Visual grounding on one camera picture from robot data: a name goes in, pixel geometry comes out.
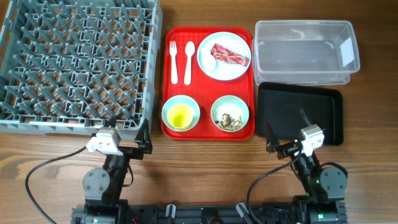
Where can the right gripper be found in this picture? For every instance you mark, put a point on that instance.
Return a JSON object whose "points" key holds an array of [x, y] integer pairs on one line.
{"points": [[273, 144]]}

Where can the light green bowl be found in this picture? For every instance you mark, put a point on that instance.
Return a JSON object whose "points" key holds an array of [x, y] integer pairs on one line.
{"points": [[232, 105]]}

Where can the light blue round plate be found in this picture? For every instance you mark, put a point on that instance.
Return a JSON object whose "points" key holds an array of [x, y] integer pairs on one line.
{"points": [[224, 71]]}

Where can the black rectangular waste tray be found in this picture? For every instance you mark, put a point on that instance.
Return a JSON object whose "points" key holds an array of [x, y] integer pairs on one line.
{"points": [[279, 105]]}

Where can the light blue bowl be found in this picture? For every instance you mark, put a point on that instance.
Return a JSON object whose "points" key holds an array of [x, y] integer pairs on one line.
{"points": [[181, 99]]}

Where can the white plastic fork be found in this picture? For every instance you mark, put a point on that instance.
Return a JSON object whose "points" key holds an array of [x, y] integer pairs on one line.
{"points": [[173, 54]]}

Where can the red plastic serving tray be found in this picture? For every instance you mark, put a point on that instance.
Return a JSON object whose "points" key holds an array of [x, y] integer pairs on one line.
{"points": [[204, 89]]}

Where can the white plastic spoon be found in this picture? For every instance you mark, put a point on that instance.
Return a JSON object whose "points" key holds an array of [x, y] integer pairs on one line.
{"points": [[189, 51]]}

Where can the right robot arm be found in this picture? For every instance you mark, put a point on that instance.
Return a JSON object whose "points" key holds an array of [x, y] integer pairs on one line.
{"points": [[324, 184]]}

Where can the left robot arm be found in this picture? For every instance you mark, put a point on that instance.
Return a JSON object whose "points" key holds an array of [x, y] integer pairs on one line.
{"points": [[103, 186]]}

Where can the yellow plastic cup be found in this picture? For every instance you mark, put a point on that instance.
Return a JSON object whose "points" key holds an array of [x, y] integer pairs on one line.
{"points": [[180, 116]]}

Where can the clear plastic waste bin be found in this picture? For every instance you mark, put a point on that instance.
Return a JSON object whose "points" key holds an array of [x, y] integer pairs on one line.
{"points": [[304, 52]]}

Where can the red snack wrapper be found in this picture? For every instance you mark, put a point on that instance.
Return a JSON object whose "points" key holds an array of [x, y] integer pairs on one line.
{"points": [[227, 56]]}

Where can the food scraps and rice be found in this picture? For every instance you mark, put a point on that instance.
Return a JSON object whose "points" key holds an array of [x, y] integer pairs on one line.
{"points": [[228, 123]]}

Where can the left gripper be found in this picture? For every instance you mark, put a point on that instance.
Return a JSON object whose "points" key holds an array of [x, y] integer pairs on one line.
{"points": [[145, 145]]}

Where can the grey plastic dishwasher rack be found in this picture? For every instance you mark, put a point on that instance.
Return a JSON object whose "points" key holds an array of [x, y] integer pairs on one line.
{"points": [[71, 66]]}

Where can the white tissue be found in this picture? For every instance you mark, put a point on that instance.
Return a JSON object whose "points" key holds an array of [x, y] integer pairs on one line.
{"points": [[207, 60]]}

